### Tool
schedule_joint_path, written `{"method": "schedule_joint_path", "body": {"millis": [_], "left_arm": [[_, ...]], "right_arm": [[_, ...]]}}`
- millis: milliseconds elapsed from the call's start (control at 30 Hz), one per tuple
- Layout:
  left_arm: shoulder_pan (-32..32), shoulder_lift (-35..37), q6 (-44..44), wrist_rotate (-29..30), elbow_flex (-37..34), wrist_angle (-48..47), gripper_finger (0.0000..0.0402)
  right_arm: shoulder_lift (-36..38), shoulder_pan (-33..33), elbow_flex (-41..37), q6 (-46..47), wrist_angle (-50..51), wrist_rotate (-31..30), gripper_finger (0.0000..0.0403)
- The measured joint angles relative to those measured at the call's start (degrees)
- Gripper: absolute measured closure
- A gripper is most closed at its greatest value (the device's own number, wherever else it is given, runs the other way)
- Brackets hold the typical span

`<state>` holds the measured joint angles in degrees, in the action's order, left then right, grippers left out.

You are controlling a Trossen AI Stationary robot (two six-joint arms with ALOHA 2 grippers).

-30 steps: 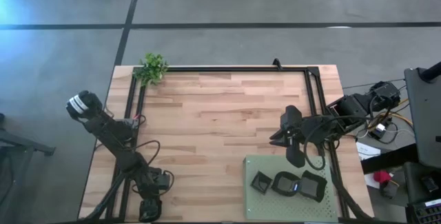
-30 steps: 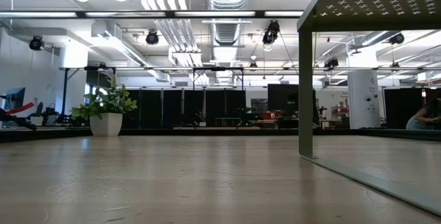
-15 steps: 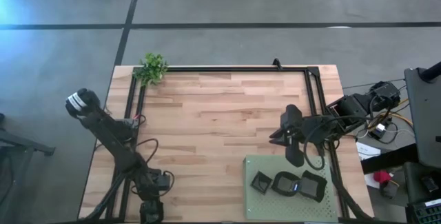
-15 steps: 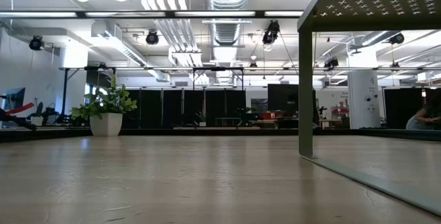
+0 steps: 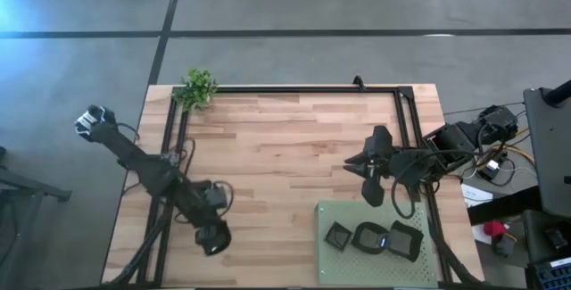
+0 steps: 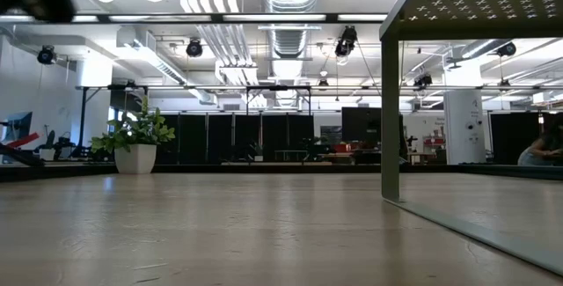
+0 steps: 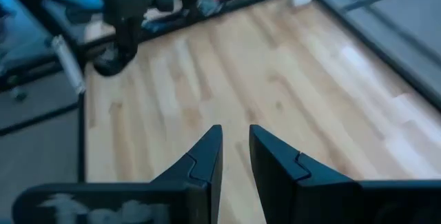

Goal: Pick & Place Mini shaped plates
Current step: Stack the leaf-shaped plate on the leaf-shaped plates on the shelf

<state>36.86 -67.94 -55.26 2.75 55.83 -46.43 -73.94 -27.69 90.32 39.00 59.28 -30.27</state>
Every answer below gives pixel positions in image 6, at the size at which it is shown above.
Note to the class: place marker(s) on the black distant rig frame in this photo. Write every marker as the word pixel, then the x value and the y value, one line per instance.
pixel 82 114

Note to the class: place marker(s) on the green plant in white pot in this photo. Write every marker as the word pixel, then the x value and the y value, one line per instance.
pixel 136 158

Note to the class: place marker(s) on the black overhead light bar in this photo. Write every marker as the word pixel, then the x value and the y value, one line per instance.
pixel 103 18

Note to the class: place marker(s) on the white round column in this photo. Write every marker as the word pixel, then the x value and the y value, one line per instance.
pixel 464 119

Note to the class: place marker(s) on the distant wooden table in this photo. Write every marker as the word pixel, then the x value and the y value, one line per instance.
pixel 272 163

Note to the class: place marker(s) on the person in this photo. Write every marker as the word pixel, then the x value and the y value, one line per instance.
pixel 538 151

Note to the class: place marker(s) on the small dark potted plant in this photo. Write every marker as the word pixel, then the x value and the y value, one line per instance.
pixel 316 145
pixel 256 151

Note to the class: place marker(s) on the black folding partition screen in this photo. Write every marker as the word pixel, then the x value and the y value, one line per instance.
pixel 193 138

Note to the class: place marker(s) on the silver ventilation duct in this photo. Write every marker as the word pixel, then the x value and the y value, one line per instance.
pixel 290 44

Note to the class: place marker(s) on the green perforated metal shelf riser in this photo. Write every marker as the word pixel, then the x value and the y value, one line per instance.
pixel 390 123

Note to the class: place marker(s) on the red storage bins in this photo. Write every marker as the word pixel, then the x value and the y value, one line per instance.
pixel 352 147

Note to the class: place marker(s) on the black partition panel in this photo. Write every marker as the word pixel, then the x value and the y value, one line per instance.
pixel 512 136

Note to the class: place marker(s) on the red bar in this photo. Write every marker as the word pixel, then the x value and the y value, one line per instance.
pixel 26 139

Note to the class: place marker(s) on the black frame brace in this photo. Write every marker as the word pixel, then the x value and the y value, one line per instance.
pixel 17 154

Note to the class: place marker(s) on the black ceiling spotlight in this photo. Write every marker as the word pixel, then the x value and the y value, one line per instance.
pixel 506 49
pixel 323 82
pixel 46 55
pixel 423 80
pixel 194 49
pixel 346 41

